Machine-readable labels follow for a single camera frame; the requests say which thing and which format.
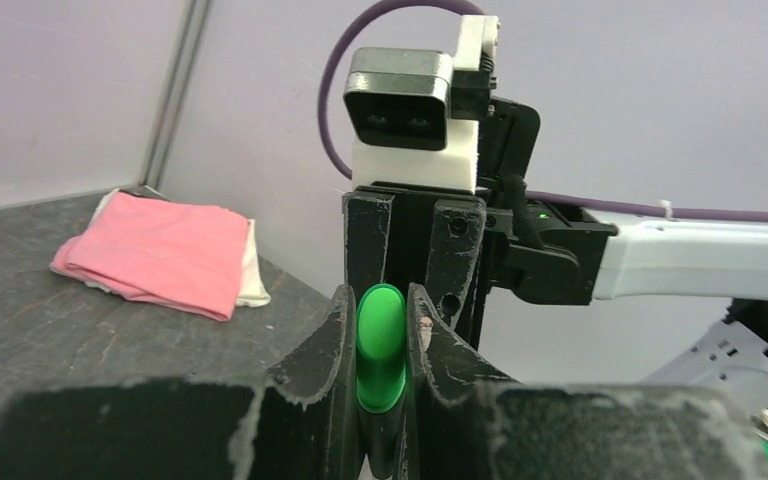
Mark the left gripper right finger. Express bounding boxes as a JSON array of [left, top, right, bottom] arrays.
[[394, 284, 768, 479]]

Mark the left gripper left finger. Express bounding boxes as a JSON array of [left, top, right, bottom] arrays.
[[0, 285, 358, 479]]

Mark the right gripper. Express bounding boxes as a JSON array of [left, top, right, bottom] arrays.
[[343, 98, 543, 348]]

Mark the green pen cap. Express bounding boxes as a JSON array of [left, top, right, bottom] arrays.
[[356, 284, 407, 414]]

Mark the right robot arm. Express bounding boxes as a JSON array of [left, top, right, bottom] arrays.
[[344, 94, 768, 413]]

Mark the pink folded cloth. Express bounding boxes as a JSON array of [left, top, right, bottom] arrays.
[[50, 190, 251, 322]]

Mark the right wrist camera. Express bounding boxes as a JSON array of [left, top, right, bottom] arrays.
[[343, 15, 500, 192]]

